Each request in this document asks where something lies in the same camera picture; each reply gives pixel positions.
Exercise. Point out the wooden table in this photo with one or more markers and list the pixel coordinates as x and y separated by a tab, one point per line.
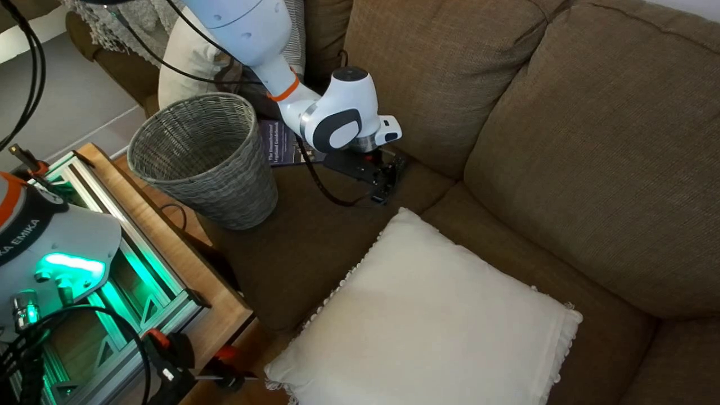
218	300

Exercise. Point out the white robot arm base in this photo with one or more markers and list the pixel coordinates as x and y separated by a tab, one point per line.
60	248

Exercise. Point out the black red rod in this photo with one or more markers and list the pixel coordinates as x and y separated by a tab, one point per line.
29	160

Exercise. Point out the orange black clamp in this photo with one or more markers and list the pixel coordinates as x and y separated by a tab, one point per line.
225	368
169	349

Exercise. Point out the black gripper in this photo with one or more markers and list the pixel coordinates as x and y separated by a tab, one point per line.
373	162

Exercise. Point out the cream knitted blanket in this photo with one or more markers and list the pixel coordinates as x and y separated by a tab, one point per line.
113	23

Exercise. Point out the white lace-edged pillow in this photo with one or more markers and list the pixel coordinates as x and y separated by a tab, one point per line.
428	322

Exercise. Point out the grey wicker basket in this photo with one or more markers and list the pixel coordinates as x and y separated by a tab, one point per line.
225	187

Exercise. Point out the dark blue book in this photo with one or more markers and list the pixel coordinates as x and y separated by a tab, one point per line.
279	148

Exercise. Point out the brown fabric sofa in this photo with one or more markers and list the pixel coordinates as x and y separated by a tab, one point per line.
564	149

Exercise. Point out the cream square pillow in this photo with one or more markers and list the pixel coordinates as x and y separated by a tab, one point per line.
184	68

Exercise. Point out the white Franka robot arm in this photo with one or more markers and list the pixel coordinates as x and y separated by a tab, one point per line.
341	104

